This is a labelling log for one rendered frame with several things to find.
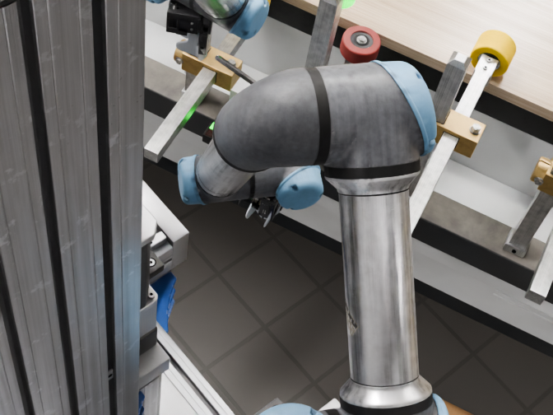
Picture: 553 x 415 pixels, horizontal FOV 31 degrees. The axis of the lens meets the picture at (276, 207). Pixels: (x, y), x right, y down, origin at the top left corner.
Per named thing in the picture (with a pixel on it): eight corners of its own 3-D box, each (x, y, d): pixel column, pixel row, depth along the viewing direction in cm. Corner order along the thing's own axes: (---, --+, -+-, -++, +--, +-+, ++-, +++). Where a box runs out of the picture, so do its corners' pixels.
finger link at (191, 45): (176, 54, 195) (178, 21, 187) (206, 60, 195) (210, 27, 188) (173, 67, 193) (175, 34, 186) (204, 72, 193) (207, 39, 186)
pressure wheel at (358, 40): (361, 95, 212) (372, 58, 202) (327, 79, 213) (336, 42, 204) (376, 70, 216) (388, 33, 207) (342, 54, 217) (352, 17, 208)
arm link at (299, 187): (253, 218, 158) (240, 161, 164) (322, 210, 160) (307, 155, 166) (259, 189, 152) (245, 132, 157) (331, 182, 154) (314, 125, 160)
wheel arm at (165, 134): (158, 166, 196) (158, 153, 193) (142, 159, 197) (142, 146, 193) (258, 25, 219) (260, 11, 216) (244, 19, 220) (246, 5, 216)
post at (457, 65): (404, 216, 215) (467, 67, 175) (388, 208, 215) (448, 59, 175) (410, 204, 216) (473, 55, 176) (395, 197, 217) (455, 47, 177)
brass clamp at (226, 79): (228, 94, 208) (230, 78, 204) (171, 67, 210) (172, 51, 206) (242, 74, 212) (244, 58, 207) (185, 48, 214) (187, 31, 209)
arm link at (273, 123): (229, 165, 111) (182, 221, 159) (325, 155, 113) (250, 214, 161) (215, 62, 112) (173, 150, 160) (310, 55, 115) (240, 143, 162)
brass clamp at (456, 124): (469, 160, 190) (476, 145, 186) (403, 131, 192) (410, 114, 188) (480, 138, 193) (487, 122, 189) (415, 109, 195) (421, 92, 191)
